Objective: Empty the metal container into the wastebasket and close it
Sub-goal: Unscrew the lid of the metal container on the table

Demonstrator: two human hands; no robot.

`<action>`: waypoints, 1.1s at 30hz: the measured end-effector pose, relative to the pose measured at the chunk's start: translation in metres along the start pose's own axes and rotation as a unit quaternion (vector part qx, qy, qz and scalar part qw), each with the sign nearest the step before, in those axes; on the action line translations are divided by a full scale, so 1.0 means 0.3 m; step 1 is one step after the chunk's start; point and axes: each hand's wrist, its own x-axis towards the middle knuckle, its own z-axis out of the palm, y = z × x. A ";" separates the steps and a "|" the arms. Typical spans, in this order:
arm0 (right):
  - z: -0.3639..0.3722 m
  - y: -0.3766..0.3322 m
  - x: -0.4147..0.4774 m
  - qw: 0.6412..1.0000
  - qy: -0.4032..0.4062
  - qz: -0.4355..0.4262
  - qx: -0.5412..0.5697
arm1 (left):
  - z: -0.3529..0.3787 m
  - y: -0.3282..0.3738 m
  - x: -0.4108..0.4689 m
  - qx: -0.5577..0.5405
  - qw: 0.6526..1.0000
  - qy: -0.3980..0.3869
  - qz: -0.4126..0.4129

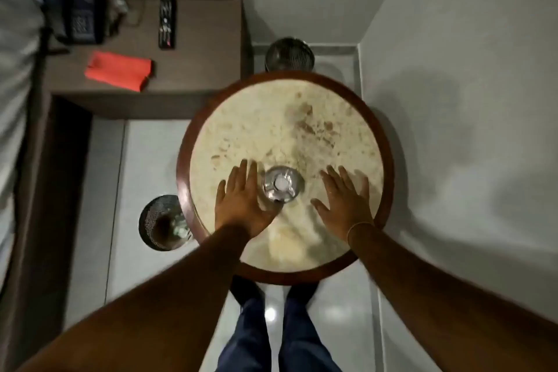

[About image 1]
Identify orange folded cloth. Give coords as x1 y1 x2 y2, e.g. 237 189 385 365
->
84 51 153 93

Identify person's right forearm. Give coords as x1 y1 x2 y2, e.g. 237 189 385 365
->
348 223 558 372

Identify person's black shoe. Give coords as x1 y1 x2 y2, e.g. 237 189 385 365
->
229 276 265 308
285 282 319 308

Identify black remote control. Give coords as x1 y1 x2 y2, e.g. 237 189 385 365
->
158 0 178 50

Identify person's left hand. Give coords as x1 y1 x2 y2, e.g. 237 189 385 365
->
215 159 284 238

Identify brown wooden bedside cabinet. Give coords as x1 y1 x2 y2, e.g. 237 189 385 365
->
44 0 254 120

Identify person's blue trousers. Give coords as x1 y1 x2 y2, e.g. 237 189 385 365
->
216 287 343 372

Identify person's left forearm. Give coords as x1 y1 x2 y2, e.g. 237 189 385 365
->
17 224 258 372

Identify black desk telephone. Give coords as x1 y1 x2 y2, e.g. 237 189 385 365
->
61 0 108 46

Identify bed with white sheet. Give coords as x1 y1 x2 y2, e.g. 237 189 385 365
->
0 0 93 372

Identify black mesh waste bin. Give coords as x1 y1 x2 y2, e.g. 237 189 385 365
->
264 37 315 73
138 195 195 252

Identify person's right hand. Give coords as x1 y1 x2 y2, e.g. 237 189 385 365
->
310 165 375 244

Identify clear plastic bottle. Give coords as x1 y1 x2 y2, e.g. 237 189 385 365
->
262 165 306 205

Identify thin wrist thread bracelet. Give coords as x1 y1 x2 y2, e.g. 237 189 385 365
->
347 222 376 242

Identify round wood-rimmed stone table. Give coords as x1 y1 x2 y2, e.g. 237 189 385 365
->
176 70 396 286

